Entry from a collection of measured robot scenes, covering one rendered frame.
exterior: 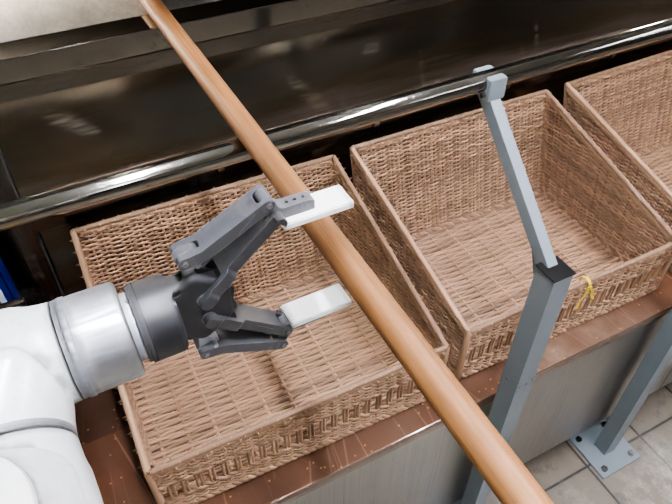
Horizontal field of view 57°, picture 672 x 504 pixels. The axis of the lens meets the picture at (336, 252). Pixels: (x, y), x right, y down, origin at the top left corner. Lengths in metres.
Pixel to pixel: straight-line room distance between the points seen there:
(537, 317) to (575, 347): 0.37
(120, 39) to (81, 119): 0.16
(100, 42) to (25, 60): 0.11
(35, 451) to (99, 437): 0.78
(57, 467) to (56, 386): 0.08
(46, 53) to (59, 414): 0.69
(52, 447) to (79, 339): 0.09
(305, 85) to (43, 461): 0.94
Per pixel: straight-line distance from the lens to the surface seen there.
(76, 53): 1.11
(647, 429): 2.08
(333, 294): 0.67
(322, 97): 1.28
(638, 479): 1.98
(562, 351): 1.38
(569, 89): 1.69
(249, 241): 0.55
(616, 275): 1.39
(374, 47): 1.33
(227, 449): 1.06
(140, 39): 1.12
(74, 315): 0.55
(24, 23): 1.21
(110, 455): 1.25
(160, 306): 0.55
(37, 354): 0.54
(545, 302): 1.01
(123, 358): 0.55
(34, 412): 0.52
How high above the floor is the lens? 1.62
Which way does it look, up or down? 44 degrees down
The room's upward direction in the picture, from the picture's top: straight up
